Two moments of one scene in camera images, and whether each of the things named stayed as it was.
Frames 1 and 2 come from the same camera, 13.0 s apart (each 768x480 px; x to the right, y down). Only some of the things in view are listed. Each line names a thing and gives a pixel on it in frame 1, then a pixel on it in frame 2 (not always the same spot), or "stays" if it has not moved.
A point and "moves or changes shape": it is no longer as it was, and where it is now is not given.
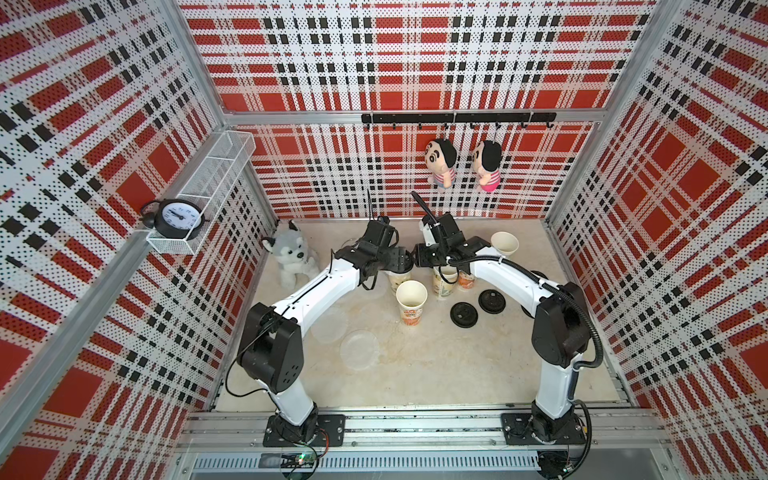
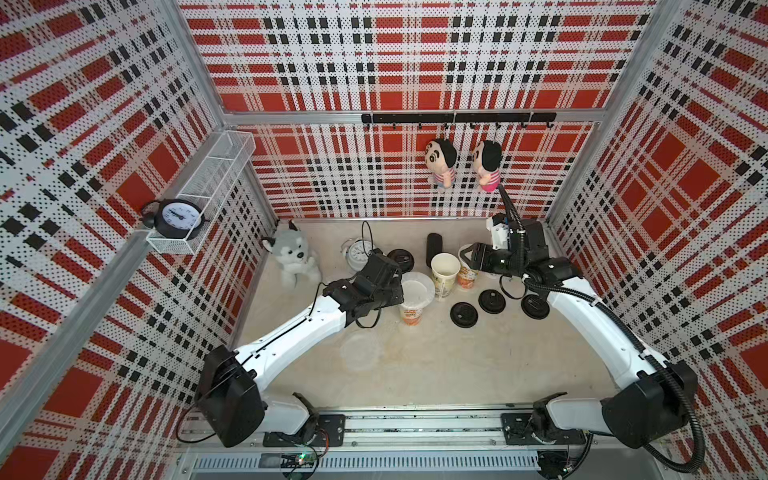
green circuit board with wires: [301, 459] stays
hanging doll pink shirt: [487, 163] stays
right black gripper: [420, 255] → [481, 259]
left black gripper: [397, 264] → [397, 297]
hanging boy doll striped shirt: [440, 157] stays
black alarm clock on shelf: [174, 218] stays
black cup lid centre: [463, 315] stays
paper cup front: [377, 292] moves or changes shape
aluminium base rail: [416, 445] stays
